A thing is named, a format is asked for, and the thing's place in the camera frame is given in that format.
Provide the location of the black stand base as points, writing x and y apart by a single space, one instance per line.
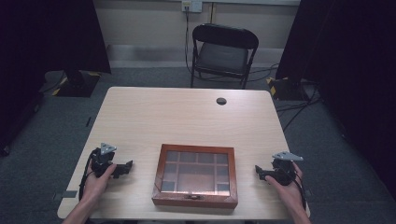
286 90
77 85

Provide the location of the person's right hand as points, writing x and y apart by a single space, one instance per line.
288 193

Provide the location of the wooden box with glass lid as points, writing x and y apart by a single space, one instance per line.
195 199

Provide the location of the person's left hand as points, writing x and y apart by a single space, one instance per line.
96 185

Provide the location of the white wall socket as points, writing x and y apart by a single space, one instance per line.
191 5

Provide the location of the grey tape strip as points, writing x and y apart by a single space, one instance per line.
67 194

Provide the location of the black folding chair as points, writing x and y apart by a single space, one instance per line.
224 56

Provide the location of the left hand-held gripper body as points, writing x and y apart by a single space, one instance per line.
101 161

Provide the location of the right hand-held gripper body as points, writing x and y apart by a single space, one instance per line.
284 169

